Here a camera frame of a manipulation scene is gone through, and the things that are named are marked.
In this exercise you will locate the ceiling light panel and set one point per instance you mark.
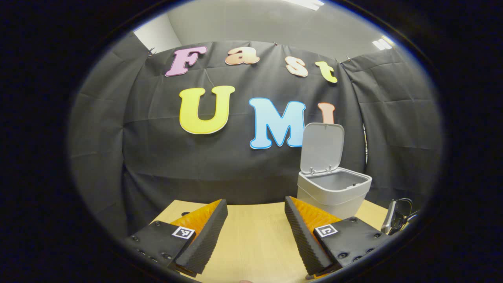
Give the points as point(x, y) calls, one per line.
point(383, 43)
point(306, 4)

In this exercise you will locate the wooden desktop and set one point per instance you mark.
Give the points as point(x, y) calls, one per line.
point(255, 236)

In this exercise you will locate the black backdrop cloth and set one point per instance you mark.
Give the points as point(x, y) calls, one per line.
point(216, 165)

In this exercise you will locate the white desktop garbage bin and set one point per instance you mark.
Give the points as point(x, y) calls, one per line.
point(334, 196)

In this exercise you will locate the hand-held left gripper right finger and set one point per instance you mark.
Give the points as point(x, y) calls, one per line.
point(304, 236)

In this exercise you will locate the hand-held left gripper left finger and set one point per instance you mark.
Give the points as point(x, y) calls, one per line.
point(206, 236)

